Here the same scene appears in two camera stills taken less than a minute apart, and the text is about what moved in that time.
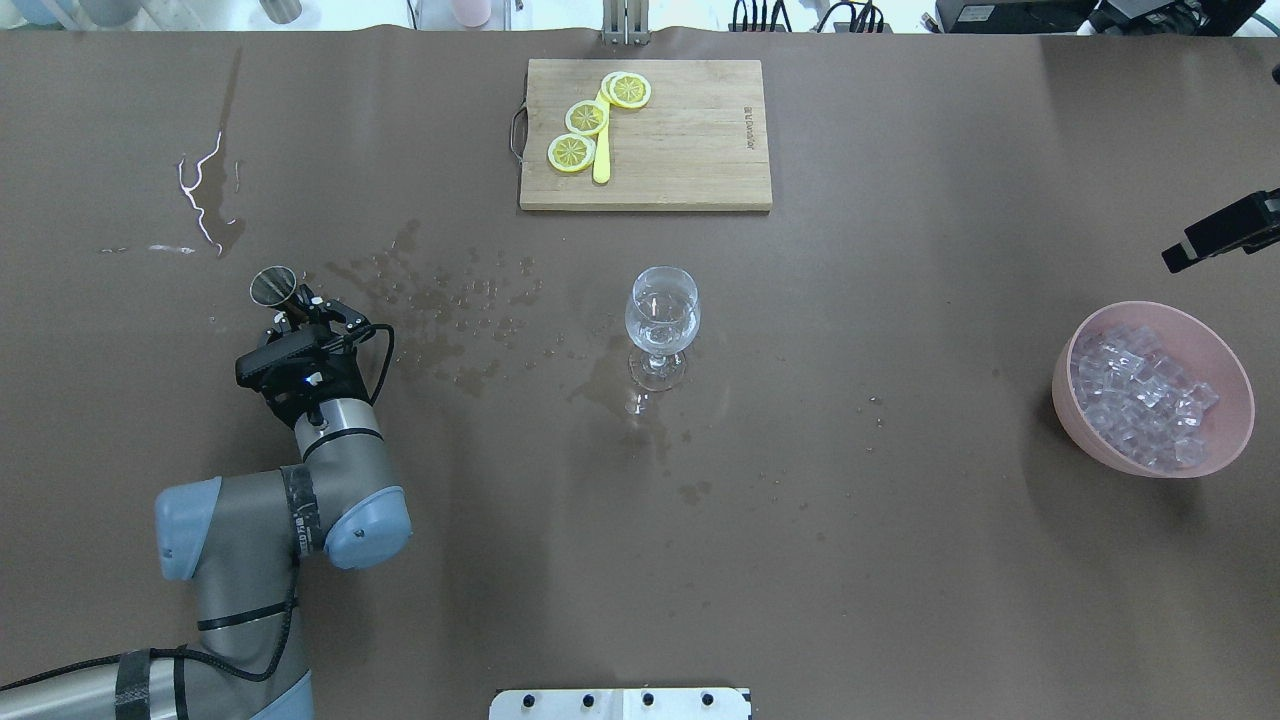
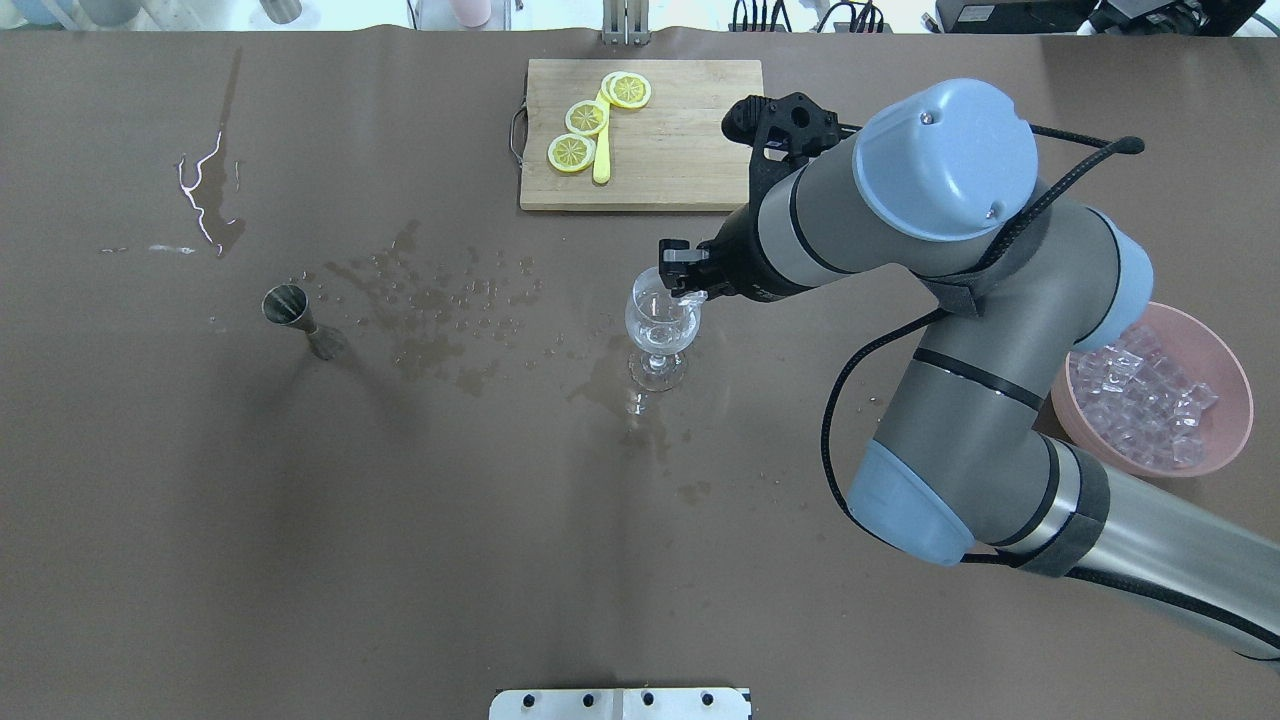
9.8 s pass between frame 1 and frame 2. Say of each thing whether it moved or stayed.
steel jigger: moved
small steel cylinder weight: stayed
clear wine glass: stayed
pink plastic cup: stayed
